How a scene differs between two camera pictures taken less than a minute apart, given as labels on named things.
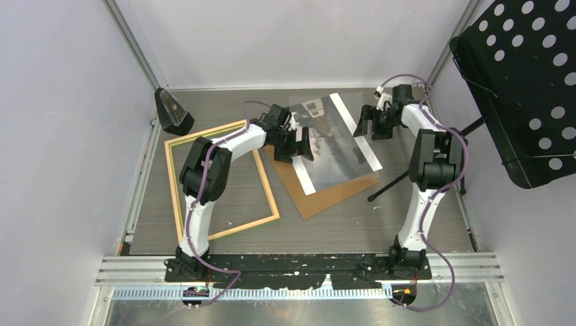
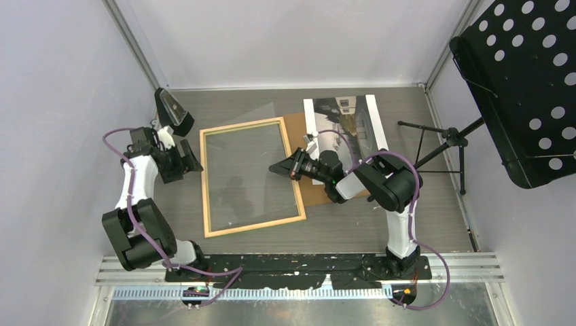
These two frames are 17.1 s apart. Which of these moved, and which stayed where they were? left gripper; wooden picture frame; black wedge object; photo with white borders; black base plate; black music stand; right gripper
Moved: left gripper; photo with white borders; wooden picture frame; right gripper
Stayed: black music stand; black base plate; black wedge object
